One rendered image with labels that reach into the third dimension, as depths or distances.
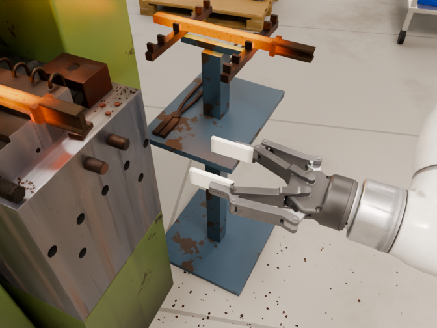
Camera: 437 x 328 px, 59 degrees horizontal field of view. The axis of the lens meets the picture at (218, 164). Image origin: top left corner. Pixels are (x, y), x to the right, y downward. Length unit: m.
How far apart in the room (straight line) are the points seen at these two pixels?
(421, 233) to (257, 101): 0.83
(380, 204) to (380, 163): 1.64
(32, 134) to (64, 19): 0.32
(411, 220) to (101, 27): 0.86
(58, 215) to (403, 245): 0.59
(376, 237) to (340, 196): 0.07
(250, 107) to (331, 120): 1.18
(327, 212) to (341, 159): 1.59
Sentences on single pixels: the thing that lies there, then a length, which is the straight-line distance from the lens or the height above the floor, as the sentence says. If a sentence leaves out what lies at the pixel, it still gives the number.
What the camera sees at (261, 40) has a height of 0.96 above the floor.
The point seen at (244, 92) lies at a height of 0.68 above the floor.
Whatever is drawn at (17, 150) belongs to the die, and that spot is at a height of 0.96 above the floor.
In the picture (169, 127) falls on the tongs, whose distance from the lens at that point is 1.14.
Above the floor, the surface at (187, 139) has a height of 0.68.
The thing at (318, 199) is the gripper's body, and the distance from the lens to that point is 0.55.
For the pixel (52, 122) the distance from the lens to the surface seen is 0.76.
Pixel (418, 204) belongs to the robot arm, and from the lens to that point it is 0.55.
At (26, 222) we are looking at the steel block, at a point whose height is 0.88.
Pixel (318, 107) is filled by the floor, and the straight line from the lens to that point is 2.43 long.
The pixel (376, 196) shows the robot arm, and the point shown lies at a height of 1.04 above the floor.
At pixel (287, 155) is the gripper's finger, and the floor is 1.01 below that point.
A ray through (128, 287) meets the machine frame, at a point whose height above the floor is 0.36.
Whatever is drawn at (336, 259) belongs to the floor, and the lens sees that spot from 1.73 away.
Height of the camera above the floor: 1.42
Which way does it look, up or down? 45 degrees down
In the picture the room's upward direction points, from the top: straight up
